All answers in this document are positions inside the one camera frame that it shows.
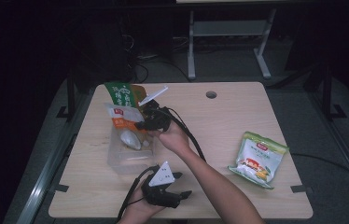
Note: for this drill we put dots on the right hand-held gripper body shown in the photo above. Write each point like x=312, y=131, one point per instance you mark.
x=160, y=119

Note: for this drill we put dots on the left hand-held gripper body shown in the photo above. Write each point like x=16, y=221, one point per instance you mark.
x=160, y=194

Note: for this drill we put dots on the orange and white snack packet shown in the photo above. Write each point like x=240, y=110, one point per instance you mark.
x=124, y=119

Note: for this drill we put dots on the green packet with red food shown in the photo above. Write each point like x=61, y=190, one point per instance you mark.
x=119, y=91

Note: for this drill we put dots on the clear plastic container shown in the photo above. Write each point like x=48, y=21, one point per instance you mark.
x=129, y=158

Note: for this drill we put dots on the white and green snack packet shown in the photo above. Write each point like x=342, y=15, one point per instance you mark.
x=258, y=158

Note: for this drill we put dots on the person's right hand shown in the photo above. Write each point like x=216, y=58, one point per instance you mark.
x=172, y=138

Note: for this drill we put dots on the person's left hand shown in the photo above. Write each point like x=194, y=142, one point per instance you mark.
x=140, y=208

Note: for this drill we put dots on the black metal stand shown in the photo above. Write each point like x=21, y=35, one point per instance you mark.
x=328, y=93
x=70, y=96

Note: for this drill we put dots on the dark tape piece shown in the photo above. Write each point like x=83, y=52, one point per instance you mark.
x=61, y=188
x=300, y=188

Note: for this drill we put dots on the grey metal rail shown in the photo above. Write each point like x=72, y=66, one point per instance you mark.
x=48, y=174

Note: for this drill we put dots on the white metal frame table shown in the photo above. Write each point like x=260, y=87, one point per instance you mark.
x=230, y=28

